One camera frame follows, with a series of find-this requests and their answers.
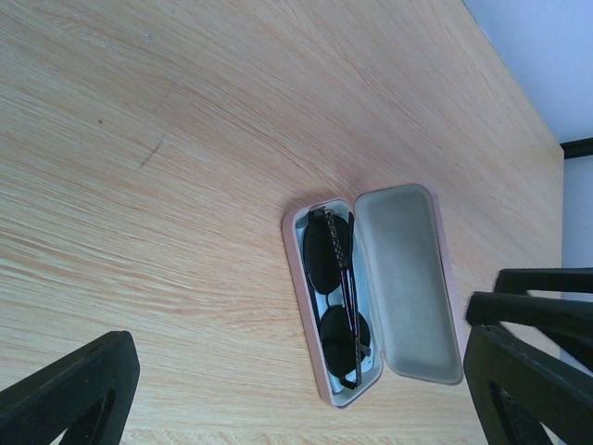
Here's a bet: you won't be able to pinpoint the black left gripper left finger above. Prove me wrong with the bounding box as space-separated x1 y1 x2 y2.
1 331 140 444

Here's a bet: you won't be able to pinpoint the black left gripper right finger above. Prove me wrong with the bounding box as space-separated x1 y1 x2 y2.
463 325 592 444

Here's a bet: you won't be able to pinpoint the black aviator sunglasses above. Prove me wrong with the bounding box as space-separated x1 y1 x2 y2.
301 207 372 389

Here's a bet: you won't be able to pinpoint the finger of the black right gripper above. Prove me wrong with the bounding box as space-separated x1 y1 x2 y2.
465 292 592 357
494 268 593 295

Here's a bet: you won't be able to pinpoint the black right corner frame post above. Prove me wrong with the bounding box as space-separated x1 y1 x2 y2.
561 137 593 159

